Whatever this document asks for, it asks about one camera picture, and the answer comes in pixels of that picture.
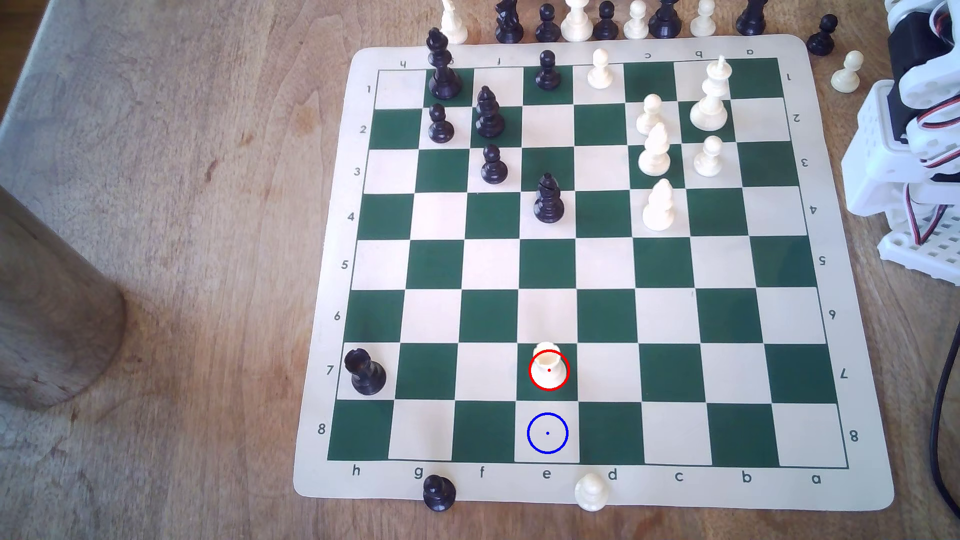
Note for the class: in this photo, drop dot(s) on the white chess rook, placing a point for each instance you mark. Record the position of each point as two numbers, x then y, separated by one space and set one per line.
549 367

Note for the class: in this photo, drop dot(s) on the white printed robot arm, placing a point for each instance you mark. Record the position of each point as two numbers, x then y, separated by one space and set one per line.
874 161

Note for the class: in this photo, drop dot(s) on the white lattice robot base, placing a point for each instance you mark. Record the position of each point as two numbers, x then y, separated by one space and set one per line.
926 259

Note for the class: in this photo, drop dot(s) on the black chess bishop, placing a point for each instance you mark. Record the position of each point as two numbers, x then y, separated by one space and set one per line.
489 120
549 204

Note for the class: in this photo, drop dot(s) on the black chess pawn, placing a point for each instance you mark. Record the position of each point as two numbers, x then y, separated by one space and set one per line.
547 28
439 495
441 129
548 73
605 27
493 169
821 41

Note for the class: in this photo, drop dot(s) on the black chess rook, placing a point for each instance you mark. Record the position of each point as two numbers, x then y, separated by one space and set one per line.
366 375

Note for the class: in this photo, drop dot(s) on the white chess bishop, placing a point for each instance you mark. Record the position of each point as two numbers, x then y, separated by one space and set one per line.
659 210
655 156

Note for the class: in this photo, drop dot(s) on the black chess king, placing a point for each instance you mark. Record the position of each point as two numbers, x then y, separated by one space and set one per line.
444 79

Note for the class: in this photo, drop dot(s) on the green and cream chess mat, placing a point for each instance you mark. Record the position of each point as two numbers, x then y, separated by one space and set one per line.
675 360

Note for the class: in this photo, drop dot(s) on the white chess pawn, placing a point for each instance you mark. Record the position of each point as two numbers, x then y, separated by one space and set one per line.
649 118
709 161
846 76
636 25
591 493
703 24
600 73

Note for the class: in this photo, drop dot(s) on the tall white chess piece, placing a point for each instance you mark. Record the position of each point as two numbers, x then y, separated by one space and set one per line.
453 28

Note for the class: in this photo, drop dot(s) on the black chess knight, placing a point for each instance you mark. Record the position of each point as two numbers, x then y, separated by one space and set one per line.
509 26

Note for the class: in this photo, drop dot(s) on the large black chess piece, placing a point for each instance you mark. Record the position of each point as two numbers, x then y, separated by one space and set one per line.
751 21
664 22

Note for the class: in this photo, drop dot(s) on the round wooden post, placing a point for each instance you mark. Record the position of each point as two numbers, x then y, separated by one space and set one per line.
52 315

